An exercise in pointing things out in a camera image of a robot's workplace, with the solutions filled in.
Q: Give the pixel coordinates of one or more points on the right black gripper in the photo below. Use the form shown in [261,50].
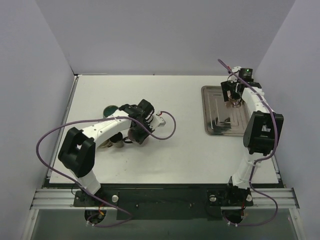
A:
[230,87]

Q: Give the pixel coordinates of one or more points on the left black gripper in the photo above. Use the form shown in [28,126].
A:
[141,132]

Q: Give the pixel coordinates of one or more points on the purple mug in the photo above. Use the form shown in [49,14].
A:
[136,137]

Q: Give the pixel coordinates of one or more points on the green speckled mug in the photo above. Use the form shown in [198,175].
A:
[109,110]

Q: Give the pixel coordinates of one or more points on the small brown cup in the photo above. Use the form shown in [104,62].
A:
[117,140]

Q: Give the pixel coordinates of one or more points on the beige round mug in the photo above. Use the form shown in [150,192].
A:
[106,144]

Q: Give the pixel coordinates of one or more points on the pink faceted mug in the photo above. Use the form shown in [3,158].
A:
[234,102]

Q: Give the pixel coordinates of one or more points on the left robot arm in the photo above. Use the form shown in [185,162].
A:
[78,149]

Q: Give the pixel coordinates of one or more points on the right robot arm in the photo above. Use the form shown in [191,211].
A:
[263,129]

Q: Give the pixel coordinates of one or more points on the metal tray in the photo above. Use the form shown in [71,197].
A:
[219,118]

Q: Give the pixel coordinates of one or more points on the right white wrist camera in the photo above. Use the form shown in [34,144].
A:
[234,73]

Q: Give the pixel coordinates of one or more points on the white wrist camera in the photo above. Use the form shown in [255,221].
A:
[234,73]
[157,121]

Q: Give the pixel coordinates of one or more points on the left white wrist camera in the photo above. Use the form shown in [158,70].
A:
[157,121]

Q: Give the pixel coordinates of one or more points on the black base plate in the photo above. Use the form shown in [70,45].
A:
[162,201]

